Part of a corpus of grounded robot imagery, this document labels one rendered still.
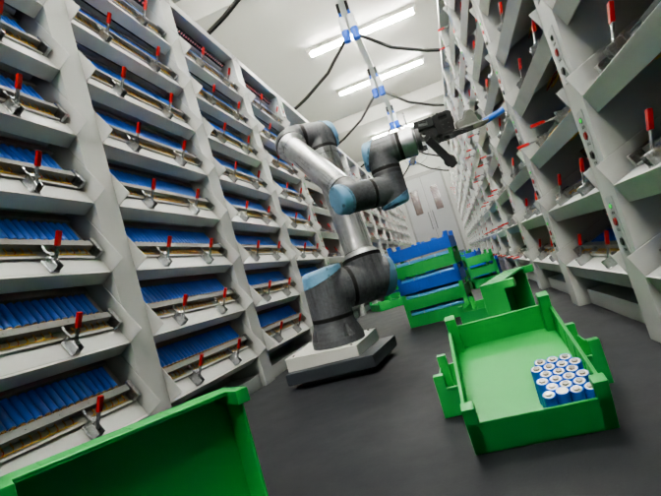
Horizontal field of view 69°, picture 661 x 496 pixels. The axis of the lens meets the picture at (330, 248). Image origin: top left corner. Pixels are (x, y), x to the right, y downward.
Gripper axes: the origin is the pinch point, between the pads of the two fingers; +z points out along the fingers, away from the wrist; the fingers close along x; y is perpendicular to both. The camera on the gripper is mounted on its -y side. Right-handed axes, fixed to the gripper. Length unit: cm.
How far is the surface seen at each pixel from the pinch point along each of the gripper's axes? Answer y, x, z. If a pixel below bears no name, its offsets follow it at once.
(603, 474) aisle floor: -37, -99, -12
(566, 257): -52, 15, 16
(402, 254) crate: -51, 73, -42
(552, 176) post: -26.0, 22.7, 19.5
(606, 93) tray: 1, -52, 15
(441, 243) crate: -50, 71, -23
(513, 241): -84, 152, 19
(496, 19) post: 30, 39, 18
